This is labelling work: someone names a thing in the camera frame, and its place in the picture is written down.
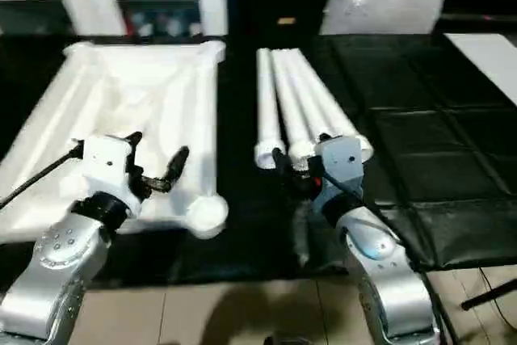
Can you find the white plastic table top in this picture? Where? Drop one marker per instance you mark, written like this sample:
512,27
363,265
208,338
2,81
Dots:
121,86

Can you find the white plastic table leg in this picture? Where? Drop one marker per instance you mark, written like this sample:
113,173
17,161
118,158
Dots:
264,98
329,98
288,119
309,98

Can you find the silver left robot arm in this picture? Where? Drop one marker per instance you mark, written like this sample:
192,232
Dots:
48,248

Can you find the black padded work mat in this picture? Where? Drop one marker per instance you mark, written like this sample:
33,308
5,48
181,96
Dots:
404,151

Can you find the white flat board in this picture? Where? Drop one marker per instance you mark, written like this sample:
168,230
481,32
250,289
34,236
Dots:
488,58

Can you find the black metal stand foot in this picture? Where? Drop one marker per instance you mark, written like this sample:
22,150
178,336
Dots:
484,296

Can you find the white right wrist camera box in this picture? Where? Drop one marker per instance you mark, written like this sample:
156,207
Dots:
343,159

